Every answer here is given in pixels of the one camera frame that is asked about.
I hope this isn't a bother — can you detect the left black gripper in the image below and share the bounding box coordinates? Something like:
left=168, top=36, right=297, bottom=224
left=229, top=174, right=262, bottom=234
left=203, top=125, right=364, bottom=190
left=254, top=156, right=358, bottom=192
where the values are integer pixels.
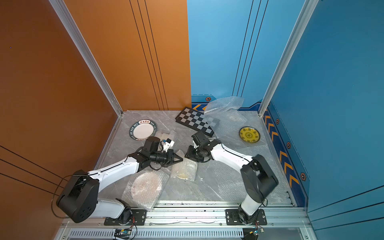
left=150, top=149, right=184, bottom=167

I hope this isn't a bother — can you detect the bubble item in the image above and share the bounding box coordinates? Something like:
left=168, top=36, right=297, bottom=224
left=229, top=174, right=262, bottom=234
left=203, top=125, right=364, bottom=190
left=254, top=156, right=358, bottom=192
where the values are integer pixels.
left=170, top=150, right=198, bottom=182

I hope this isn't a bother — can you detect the bubble wrap of green plate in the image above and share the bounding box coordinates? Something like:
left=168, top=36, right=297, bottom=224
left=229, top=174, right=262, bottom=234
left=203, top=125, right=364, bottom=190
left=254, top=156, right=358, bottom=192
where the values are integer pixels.
left=204, top=96, right=247, bottom=138

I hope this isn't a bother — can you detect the bubble white blue plate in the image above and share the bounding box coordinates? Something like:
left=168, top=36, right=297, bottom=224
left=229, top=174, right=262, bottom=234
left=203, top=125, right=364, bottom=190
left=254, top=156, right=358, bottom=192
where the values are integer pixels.
left=129, top=120, right=157, bottom=141

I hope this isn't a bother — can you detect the bubble pink plate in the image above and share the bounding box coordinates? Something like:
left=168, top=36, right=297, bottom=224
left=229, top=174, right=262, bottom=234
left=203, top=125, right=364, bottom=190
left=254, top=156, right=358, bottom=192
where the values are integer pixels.
left=121, top=170, right=170, bottom=211

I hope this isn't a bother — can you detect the bubble wrap of yellow plate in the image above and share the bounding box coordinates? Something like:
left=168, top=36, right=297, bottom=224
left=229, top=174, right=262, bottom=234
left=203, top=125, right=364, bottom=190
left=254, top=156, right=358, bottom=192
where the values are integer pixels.
left=209, top=131, right=292, bottom=204

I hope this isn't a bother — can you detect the yellow dinner plate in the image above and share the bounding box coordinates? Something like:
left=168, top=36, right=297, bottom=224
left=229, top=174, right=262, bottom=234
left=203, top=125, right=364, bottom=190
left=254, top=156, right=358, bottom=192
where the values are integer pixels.
left=239, top=126, right=261, bottom=144

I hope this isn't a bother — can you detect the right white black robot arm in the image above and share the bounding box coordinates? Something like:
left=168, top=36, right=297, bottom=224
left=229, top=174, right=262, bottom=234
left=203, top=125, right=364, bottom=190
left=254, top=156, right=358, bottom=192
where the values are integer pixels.
left=185, top=131, right=279, bottom=225

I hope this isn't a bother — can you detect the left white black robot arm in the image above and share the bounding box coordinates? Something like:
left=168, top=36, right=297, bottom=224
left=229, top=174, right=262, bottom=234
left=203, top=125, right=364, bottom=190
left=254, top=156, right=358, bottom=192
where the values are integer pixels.
left=56, top=137, right=183, bottom=225

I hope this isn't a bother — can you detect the bubble wrapped plate far left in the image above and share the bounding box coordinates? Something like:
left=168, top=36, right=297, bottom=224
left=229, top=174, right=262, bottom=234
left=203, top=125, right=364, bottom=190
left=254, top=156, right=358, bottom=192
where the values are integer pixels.
left=155, top=131, right=178, bottom=143

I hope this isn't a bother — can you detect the black white checkerboard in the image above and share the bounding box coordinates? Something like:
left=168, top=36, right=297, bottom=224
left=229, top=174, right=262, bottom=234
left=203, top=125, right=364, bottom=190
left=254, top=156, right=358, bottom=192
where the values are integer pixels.
left=175, top=107, right=218, bottom=137

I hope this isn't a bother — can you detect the left green circuit board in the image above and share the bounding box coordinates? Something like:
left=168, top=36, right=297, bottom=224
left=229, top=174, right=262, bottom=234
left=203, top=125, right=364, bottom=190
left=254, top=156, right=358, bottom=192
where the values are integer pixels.
left=114, top=229, right=132, bottom=240

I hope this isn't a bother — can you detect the green circuit board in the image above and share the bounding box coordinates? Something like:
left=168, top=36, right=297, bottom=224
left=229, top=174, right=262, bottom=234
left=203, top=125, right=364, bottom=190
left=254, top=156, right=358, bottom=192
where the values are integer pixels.
left=242, top=227, right=265, bottom=240
left=114, top=229, right=132, bottom=240

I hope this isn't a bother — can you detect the right green circuit board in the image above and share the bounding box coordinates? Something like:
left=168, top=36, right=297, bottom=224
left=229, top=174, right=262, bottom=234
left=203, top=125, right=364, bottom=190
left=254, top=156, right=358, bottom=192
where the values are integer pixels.
left=242, top=227, right=265, bottom=240

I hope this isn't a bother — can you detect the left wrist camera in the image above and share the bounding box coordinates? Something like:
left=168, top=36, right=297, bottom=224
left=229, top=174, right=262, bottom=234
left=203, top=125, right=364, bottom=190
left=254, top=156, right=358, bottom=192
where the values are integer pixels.
left=162, top=138, right=175, bottom=152

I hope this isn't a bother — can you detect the aluminium front rail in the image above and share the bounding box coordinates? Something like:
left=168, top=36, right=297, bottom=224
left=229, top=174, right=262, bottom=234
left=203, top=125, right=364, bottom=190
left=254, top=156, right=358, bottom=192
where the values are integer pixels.
left=58, top=201, right=313, bottom=230

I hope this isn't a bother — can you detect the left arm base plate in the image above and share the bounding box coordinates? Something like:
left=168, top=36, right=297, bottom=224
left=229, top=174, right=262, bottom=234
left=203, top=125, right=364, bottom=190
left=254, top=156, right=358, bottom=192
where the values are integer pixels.
left=104, top=209, right=148, bottom=227

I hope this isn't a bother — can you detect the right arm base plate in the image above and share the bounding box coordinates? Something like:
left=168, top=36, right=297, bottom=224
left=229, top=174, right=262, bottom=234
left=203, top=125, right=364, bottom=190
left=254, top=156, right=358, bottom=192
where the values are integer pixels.
left=225, top=208, right=268, bottom=226

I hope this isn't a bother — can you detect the white vented cable duct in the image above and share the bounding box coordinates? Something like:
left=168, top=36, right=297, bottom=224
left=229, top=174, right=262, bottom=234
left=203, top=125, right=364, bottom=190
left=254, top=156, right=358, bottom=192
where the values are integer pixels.
left=67, top=228, right=245, bottom=240

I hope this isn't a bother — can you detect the left aluminium corner post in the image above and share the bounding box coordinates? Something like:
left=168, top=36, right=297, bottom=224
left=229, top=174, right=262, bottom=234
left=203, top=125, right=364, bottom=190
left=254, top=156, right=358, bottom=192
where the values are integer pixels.
left=49, top=0, right=123, bottom=118

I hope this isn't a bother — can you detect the aluminium corner post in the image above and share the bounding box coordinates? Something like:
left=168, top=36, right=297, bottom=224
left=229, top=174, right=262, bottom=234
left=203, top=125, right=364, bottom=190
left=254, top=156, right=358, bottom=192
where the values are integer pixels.
left=49, top=0, right=123, bottom=118
left=258, top=0, right=319, bottom=118

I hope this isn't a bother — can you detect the right aluminium corner post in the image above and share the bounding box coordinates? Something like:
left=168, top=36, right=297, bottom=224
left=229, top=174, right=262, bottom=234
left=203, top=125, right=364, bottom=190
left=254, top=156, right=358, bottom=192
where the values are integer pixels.
left=258, top=0, right=319, bottom=118

